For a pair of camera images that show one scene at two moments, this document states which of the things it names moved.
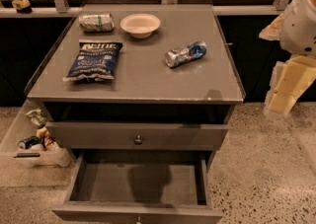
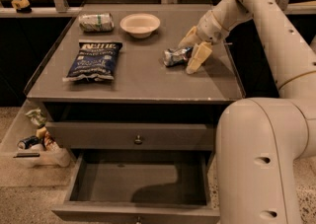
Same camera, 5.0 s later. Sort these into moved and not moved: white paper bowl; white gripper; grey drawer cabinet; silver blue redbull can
Moved: white gripper
Not moved: silver blue redbull can; grey drawer cabinet; white paper bowl
